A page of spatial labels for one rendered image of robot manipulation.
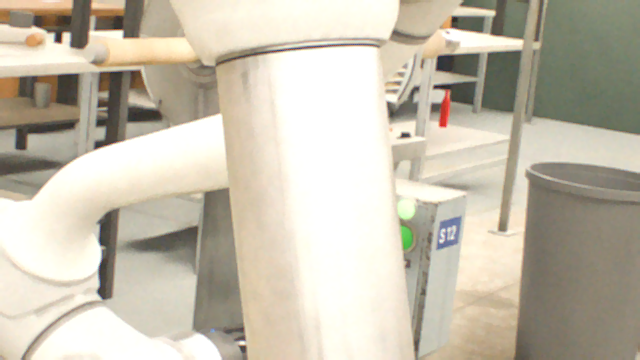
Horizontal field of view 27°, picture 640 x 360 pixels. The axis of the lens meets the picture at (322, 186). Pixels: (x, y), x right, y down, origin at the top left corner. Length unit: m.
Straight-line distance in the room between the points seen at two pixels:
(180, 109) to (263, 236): 0.99
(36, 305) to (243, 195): 0.48
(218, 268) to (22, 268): 0.75
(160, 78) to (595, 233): 2.67
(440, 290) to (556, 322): 2.76
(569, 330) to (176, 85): 2.78
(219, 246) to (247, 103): 1.17
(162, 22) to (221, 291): 0.42
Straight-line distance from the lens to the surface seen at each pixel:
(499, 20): 8.17
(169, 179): 1.08
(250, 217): 0.76
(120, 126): 4.78
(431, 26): 0.94
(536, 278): 4.37
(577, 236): 4.26
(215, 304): 1.94
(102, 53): 1.52
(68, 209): 1.18
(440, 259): 1.59
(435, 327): 1.62
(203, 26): 0.76
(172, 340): 1.27
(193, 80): 1.71
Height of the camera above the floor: 1.41
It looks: 11 degrees down
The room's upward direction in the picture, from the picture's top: 6 degrees clockwise
